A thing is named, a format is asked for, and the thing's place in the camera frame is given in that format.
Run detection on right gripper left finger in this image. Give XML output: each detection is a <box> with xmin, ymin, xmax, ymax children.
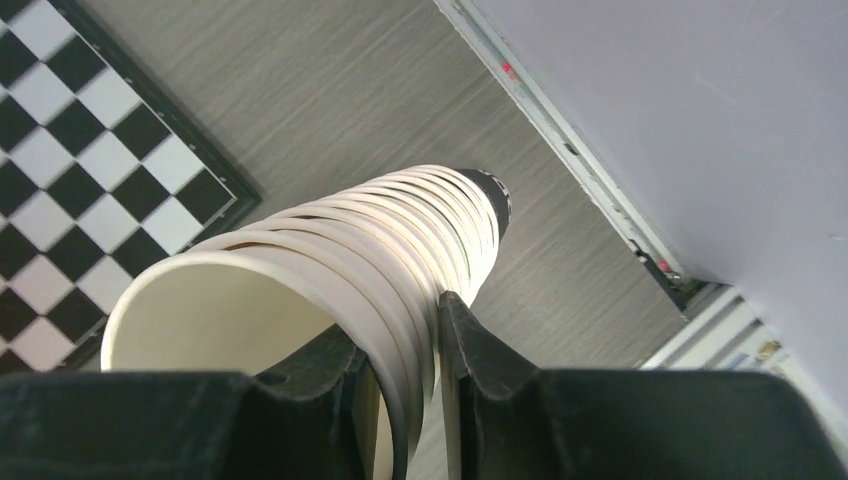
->
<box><xmin>1</xmin><ymin>327</ymin><xmax>367</xmax><ymax>479</ymax></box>

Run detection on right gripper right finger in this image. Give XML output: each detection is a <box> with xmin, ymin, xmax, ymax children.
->
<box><xmin>438</xmin><ymin>291</ymin><xmax>847</xmax><ymax>479</ymax></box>

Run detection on stack of white paper cups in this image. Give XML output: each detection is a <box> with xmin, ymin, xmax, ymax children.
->
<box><xmin>100</xmin><ymin>165</ymin><xmax>512</xmax><ymax>479</ymax></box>

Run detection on black white checkerboard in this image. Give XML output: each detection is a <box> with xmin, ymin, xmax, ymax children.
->
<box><xmin>1</xmin><ymin>1</ymin><xmax>261</xmax><ymax>374</ymax></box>

